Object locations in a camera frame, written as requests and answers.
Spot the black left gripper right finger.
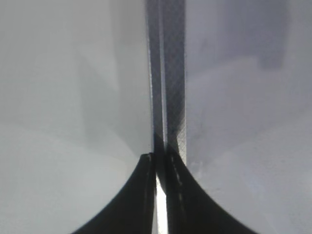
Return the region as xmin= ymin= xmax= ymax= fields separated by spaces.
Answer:
xmin=164 ymin=148 xmax=246 ymax=234

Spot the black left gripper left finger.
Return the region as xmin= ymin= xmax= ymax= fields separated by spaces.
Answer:
xmin=74 ymin=153 xmax=156 ymax=234

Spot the white board with grey frame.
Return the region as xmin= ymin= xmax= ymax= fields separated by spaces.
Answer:
xmin=145 ymin=0 xmax=312 ymax=234

